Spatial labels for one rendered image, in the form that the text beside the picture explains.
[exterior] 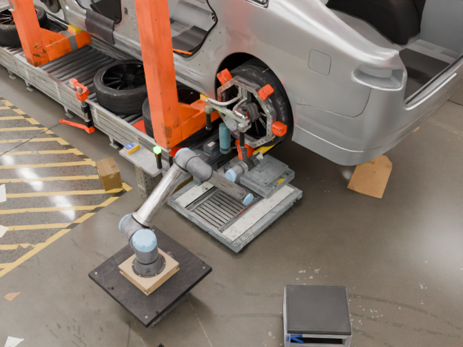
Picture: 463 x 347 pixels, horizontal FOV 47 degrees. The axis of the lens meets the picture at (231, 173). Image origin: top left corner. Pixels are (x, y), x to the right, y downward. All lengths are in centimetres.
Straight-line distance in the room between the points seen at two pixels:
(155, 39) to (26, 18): 199
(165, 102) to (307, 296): 173
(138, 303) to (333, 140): 170
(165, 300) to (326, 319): 103
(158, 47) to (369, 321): 237
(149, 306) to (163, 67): 165
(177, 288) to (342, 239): 143
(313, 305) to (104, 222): 192
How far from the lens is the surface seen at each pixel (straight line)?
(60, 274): 426
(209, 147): 441
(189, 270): 370
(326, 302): 352
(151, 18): 368
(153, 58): 383
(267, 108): 385
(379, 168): 499
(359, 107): 348
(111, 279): 374
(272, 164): 456
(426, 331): 396
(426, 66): 475
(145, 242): 345
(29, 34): 553
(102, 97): 518
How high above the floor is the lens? 321
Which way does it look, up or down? 42 degrees down
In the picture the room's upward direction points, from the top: 1 degrees counter-clockwise
